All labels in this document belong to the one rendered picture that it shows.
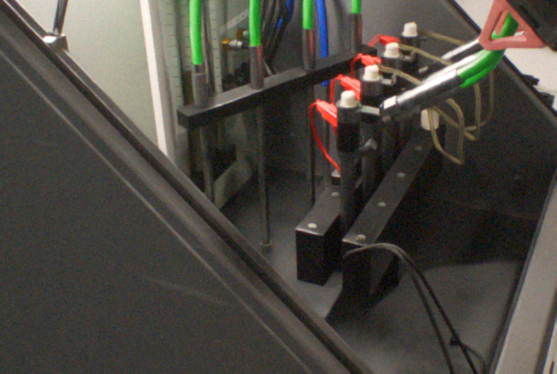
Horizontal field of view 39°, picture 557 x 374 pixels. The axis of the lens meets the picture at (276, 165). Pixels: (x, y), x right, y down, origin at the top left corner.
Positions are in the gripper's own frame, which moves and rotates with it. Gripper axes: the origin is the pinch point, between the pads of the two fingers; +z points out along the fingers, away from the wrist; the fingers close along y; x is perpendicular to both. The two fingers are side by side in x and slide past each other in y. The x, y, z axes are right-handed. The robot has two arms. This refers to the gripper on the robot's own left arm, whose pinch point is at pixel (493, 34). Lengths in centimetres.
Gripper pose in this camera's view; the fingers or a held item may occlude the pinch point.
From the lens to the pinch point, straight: 83.7
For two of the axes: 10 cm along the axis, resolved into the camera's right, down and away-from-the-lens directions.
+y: -6.0, 5.8, -5.5
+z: -4.3, 3.5, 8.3
